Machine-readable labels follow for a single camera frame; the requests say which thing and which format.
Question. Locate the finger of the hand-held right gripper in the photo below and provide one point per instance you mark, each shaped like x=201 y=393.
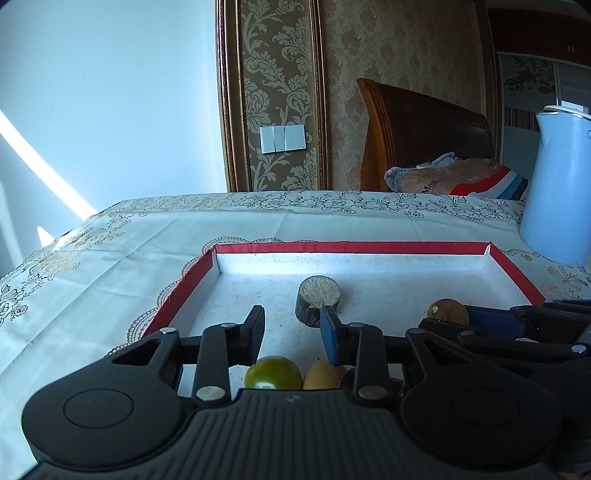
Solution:
x=508 y=350
x=494 y=322

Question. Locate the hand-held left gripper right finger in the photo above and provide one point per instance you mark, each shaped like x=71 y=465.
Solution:
x=330 y=338

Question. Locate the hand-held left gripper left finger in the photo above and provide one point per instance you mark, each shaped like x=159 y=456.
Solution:
x=255 y=338

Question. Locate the green tangerine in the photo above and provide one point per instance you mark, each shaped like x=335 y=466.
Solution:
x=272 y=374

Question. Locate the yellow-brown longan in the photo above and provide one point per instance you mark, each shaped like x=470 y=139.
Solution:
x=323 y=376
x=445 y=310

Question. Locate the red shallow box tray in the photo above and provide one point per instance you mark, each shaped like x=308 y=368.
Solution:
x=392 y=277

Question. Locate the striped printed quilt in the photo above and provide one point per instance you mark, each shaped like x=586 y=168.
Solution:
x=461 y=177

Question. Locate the light blue electric kettle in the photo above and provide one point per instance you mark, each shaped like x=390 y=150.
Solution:
x=561 y=184

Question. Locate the brown wooden bed headboard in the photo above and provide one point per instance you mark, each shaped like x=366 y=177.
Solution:
x=415 y=124

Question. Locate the dark wooden wardrobe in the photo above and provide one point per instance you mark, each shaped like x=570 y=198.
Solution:
x=526 y=83

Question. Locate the framed floral wallpaper panel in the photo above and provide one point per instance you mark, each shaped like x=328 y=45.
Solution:
x=277 y=69

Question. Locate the white wall light switch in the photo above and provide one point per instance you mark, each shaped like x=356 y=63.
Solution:
x=282 y=138

